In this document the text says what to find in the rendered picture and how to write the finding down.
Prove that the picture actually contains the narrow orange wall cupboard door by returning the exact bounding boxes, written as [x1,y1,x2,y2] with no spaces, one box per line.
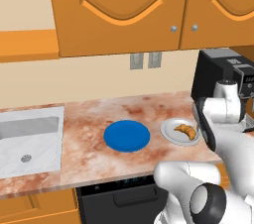
[179,0,254,51]

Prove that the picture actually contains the white marble sink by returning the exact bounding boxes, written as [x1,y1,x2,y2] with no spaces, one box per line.
[0,106,65,180]

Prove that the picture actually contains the black coffee machine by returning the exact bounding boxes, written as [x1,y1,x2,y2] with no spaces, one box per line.
[190,48,254,134]

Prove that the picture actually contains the golden brown croissant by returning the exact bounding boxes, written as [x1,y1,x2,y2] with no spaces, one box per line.
[174,123,197,141]

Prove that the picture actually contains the grey wall socket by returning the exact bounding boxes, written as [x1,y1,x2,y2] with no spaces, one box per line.
[147,51,163,69]
[129,53,145,70]

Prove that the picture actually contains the orange wooden ledge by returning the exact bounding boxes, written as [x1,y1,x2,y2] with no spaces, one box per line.
[0,29,61,63]

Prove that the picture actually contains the black dishwasher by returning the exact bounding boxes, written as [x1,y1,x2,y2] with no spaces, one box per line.
[75,174,170,224]

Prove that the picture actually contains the black dishwasher handle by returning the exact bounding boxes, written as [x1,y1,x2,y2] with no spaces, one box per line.
[111,186,160,208]

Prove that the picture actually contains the small orange base cupboard front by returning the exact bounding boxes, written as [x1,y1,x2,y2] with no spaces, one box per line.
[215,163,231,190]

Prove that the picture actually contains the wide orange wall cupboard door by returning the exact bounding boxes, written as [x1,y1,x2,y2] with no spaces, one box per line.
[46,0,191,58]

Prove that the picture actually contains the blue round plate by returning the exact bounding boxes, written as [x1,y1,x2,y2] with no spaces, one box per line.
[103,119,152,154]

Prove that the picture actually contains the white round plate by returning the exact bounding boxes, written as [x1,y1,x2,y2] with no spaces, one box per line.
[160,117,202,147]

